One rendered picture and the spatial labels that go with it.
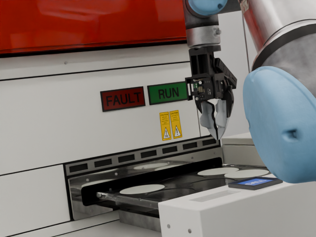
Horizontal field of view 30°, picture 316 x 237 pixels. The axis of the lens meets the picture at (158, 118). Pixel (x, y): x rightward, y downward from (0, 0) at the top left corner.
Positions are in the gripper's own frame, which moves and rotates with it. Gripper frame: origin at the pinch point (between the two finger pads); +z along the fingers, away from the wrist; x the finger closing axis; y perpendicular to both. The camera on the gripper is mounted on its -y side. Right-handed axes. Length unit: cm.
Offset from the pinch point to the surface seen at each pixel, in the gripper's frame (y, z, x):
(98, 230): 19.7, 17.2, -23.1
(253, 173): 2.1, 9.3, 8.0
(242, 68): -216, -13, -67
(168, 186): 13.2, 9.2, -7.9
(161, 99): -3.5, -9.1, -15.2
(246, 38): -222, -31, -64
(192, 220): 60, 4, 19
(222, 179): 6.9, 9.3, 2.3
